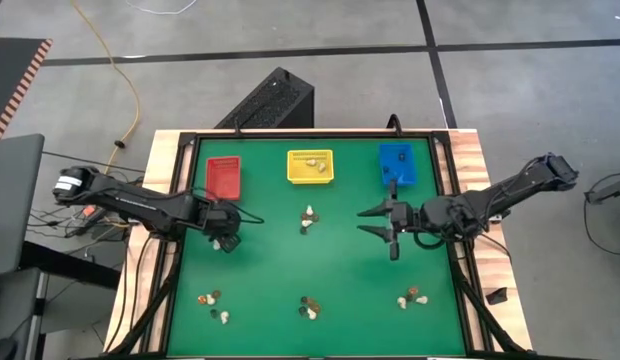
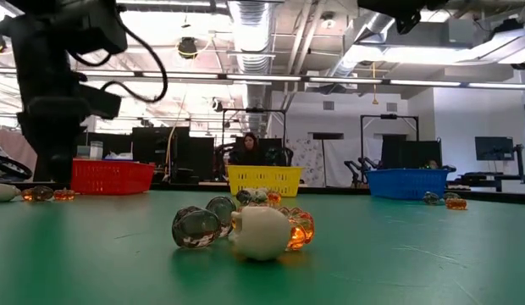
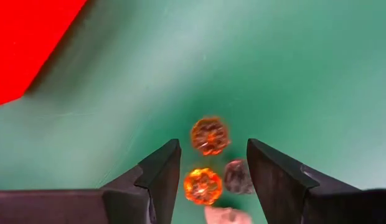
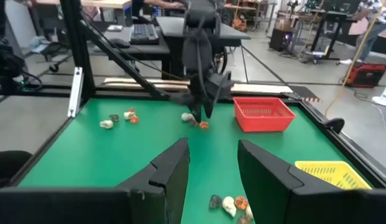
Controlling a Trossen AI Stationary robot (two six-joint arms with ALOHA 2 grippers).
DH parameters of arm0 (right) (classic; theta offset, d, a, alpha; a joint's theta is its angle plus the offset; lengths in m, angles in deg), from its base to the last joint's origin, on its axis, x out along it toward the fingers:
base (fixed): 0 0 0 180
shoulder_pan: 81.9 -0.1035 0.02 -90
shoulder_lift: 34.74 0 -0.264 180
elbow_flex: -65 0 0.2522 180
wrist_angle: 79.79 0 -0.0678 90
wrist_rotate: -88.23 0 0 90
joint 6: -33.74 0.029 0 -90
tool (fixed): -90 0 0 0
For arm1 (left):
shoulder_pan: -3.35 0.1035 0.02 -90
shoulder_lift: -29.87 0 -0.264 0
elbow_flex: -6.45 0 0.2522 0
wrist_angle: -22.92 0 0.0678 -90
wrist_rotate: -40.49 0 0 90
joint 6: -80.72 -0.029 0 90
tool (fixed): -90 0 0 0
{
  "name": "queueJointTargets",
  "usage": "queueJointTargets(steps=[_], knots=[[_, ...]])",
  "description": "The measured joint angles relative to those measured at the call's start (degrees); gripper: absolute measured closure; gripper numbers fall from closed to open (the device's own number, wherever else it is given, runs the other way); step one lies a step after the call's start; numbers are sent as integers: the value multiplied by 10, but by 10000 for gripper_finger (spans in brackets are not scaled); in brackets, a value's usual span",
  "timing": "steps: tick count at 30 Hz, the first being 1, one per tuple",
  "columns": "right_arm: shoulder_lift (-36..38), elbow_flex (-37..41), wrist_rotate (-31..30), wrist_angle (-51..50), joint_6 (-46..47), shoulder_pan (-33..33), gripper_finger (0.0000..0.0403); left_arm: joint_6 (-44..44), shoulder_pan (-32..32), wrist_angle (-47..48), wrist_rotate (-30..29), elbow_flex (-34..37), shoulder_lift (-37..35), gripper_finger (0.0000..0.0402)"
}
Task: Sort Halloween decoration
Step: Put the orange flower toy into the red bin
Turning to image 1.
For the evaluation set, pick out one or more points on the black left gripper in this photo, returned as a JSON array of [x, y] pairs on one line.
[[220, 220]]

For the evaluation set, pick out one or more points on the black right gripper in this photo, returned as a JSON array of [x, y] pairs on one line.
[[407, 217]]

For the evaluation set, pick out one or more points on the white plastic skull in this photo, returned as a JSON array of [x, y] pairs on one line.
[[311, 162], [401, 302], [224, 317], [421, 300], [309, 210], [216, 244], [321, 167], [306, 223], [210, 299], [311, 314]]

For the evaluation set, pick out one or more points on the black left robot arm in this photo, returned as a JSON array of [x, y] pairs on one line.
[[140, 205]]

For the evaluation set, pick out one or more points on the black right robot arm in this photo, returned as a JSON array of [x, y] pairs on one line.
[[490, 200]]

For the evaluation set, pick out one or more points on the blue plastic basket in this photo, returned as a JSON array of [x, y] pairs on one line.
[[405, 172]]

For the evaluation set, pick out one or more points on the green table mat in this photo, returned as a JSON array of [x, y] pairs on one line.
[[340, 270]]

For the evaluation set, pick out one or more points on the red plastic basket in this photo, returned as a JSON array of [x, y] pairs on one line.
[[223, 178]]

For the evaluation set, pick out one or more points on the yellow plastic basket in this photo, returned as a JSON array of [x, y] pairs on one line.
[[302, 175]]

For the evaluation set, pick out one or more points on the orange plug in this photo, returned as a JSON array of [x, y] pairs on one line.
[[88, 211]]

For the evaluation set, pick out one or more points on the small black block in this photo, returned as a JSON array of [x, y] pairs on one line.
[[497, 296]]

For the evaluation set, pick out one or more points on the black perforated computer tower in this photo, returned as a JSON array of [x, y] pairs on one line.
[[270, 100]]

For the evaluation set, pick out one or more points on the black shelf board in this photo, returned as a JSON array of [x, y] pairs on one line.
[[65, 262]]

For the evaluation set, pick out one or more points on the grey cabinet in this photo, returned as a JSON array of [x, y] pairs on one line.
[[12, 200]]

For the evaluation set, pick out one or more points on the grey metal cart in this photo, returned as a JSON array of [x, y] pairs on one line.
[[10, 310]]

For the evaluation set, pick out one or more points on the black mat with striped edge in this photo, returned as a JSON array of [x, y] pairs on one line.
[[10, 70]]

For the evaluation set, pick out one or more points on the black loop bracket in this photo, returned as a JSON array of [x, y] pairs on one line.
[[394, 116]]

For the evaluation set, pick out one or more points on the black table frame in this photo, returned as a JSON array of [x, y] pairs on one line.
[[315, 134]]

